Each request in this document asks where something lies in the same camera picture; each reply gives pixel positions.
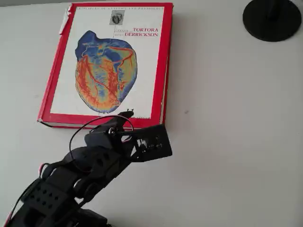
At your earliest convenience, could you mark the black round stand base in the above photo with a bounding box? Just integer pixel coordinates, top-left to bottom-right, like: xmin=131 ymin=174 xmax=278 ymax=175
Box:
xmin=242 ymin=0 xmax=303 ymax=43

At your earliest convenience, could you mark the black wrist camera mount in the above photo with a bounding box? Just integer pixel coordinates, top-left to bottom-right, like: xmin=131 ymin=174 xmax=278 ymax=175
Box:
xmin=115 ymin=124 xmax=173 ymax=164

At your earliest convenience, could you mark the red anatomy textbook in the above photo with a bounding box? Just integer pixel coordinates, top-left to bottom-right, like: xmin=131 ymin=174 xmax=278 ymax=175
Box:
xmin=37 ymin=2 xmax=175 ymax=131

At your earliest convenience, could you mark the thin black cable loop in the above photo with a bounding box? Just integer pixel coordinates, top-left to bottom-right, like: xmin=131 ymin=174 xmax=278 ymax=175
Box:
xmin=69 ymin=114 xmax=134 ymax=167

